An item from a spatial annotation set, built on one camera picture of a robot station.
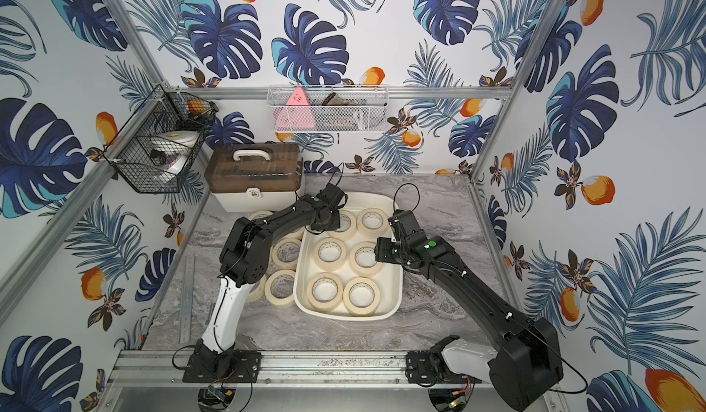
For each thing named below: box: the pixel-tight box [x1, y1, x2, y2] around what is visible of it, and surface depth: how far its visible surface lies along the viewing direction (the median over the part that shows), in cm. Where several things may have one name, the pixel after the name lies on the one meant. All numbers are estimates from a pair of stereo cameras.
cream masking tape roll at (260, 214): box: [248, 209, 274, 220], surface depth 105 cm
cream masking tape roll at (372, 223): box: [356, 206, 389, 239], surface depth 105 cm
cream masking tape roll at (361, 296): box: [342, 276, 381, 316], surface depth 87 cm
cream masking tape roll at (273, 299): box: [263, 268, 297, 308], surface depth 86 cm
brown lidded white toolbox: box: [204, 141, 304, 213], surface depth 100 cm
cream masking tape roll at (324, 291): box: [306, 272, 343, 312], surface depth 88 cm
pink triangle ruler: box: [273, 87, 316, 129], surface depth 92 cm
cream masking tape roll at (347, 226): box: [327, 209, 358, 242], surface depth 101 cm
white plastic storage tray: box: [293, 191, 404, 322], surface depth 92 cm
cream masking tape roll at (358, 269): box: [349, 240, 367, 277], surface depth 93 cm
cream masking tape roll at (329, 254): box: [312, 237, 347, 272], surface depth 95 cm
